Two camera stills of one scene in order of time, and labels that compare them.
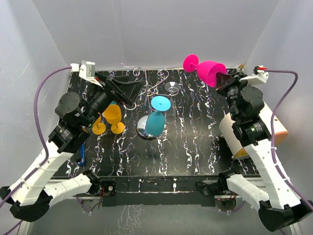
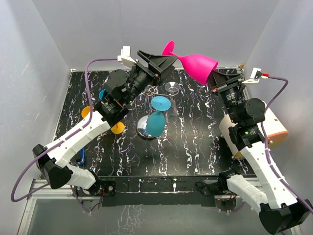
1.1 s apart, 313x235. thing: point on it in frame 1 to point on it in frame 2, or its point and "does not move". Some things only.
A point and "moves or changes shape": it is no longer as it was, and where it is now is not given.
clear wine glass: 170,113 does not move
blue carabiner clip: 82,161 does not move
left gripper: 127,89 to 162,64
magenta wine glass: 207,70 moves or changes shape
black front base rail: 186,191 does not move
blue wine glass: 155,121 does not move
